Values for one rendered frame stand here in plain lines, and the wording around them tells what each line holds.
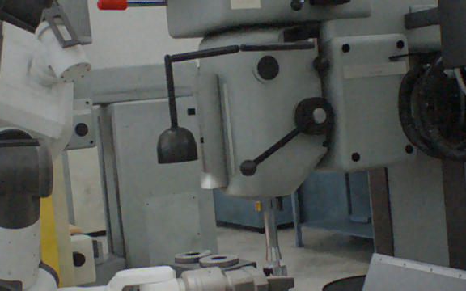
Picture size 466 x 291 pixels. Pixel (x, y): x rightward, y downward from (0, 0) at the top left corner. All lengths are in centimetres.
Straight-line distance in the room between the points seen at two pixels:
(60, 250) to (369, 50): 194
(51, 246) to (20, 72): 169
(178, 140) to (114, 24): 974
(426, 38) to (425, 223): 40
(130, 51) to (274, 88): 971
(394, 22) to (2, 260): 87
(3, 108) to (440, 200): 89
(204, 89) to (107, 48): 956
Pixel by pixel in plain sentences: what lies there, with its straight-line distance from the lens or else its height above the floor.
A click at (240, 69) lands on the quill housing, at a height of 155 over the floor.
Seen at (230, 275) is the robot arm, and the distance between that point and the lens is 151.
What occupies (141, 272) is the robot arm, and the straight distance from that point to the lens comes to 147.
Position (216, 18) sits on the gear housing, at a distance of 137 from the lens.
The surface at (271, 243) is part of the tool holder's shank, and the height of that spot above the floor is 122.
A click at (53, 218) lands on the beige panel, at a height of 112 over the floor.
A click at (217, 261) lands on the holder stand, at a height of 115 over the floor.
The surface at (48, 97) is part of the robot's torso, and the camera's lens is 153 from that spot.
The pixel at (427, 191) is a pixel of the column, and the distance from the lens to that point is 171.
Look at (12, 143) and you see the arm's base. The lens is 146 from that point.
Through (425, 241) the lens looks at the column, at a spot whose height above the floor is 116.
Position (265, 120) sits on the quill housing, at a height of 146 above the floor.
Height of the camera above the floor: 149
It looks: 3 degrees down
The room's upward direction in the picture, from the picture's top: 6 degrees counter-clockwise
